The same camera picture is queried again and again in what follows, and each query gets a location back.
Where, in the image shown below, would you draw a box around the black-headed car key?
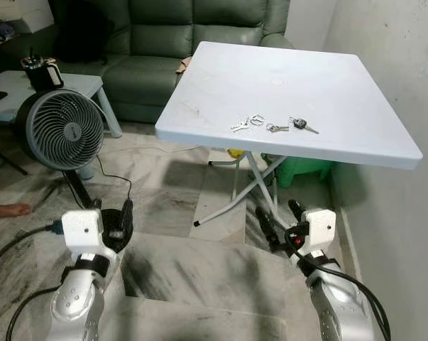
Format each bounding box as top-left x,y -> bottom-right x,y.
289,117 -> 320,136

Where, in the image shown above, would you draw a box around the person's bare foot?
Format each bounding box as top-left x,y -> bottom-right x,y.
0,201 -> 32,220

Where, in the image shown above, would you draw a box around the white plastic folding table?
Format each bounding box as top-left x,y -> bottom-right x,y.
155,40 -> 424,227

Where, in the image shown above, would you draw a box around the black stand legs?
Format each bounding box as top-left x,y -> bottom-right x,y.
0,138 -> 29,177

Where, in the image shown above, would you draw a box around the green leather sofa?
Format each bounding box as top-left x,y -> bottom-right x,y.
49,0 -> 294,124

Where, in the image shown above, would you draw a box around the pale grey side table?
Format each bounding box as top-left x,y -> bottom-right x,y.
0,70 -> 123,140

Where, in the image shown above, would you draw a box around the black cushion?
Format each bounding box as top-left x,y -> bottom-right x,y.
53,0 -> 109,64

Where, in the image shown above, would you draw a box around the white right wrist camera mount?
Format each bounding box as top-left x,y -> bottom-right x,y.
302,208 -> 337,259

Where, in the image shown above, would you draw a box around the black fan power cord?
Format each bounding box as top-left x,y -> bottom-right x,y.
92,152 -> 133,204

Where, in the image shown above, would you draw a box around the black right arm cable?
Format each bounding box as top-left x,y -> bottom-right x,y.
290,240 -> 393,341

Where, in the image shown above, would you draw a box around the silver key with large ring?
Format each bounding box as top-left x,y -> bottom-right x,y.
231,114 -> 266,134

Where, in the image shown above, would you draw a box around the grey round pedestal fan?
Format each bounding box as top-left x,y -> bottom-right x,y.
15,88 -> 134,254

